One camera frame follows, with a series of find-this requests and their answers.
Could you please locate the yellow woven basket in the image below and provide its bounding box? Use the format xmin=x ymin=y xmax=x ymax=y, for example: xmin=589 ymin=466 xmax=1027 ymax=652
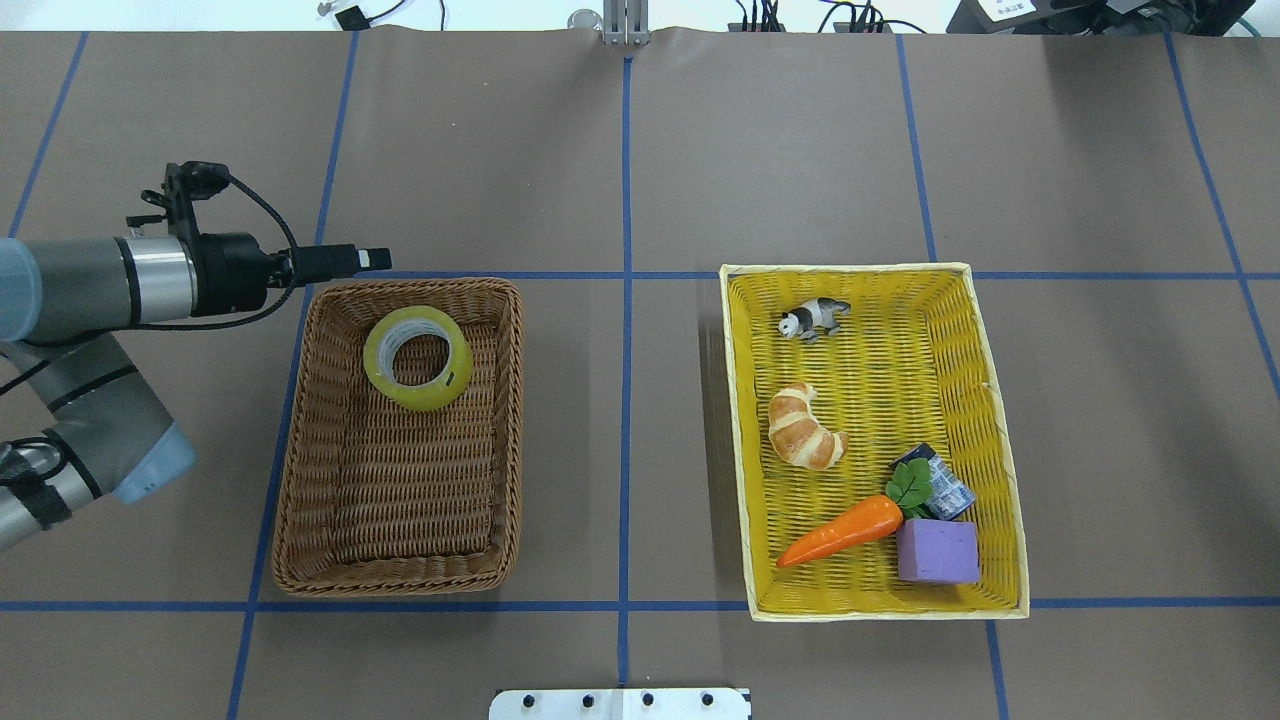
xmin=719 ymin=263 xmax=1030 ymax=623

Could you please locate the purple foam block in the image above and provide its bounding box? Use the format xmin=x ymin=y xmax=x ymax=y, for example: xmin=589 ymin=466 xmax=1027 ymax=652
xmin=896 ymin=519 xmax=980 ymax=585

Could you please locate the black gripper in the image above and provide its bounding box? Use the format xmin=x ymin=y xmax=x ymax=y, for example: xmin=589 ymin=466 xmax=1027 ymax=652
xmin=189 ymin=232 xmax=392 ymax=318

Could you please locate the small clear bottle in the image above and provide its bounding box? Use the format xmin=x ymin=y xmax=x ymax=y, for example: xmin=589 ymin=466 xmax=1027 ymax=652
xmin=888 ymin=443 xmax=977 ymax=521

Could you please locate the aluminium frame post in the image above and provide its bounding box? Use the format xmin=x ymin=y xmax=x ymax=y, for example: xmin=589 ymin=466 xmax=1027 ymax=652
xmin=600 ymin=0 xmax=652 ymax=47

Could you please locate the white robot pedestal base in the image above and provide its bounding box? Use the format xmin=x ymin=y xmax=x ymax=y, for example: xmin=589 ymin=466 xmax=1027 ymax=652
xmin=488 ymin=687 xmax=754 ymax=719

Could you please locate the brown wicker basket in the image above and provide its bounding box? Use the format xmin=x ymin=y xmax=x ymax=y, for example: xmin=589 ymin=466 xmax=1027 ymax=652
xmin=271 ymin=277 xmax=524 ymax=598

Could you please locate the yellow clear tape roll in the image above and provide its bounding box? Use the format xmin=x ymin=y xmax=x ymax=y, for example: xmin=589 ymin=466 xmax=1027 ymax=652
xmin=362 ymin=305 xmax=474 ymax=413

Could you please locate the orange toy carrot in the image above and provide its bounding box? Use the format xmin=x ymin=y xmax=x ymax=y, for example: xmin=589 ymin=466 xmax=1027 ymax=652
xmin=774 ymin=457 xmax=933 ymax=569

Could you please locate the toy panda figure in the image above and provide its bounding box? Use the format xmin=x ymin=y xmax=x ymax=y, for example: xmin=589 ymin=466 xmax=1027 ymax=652
xmin=777 ymin=297 xmax=852 ymax=343

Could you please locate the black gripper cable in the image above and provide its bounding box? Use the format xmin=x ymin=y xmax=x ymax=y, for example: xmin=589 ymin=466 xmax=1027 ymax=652
xmin=125 ymin=160 xmax=301 ymax=331

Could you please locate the toy croissant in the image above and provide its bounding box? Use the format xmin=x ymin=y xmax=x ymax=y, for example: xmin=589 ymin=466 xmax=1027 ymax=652
xmin=767 ymin=382 xmax=849 ymax=471

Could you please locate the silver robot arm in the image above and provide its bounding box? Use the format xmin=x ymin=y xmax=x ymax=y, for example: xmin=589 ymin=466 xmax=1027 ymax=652
xmin=1 ymin=233 xmax=392 ymax=548

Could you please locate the small black dongle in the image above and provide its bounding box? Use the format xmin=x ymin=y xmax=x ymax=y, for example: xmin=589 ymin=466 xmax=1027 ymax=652
xmin=334 ymin=6 xmax=372 ymax=32

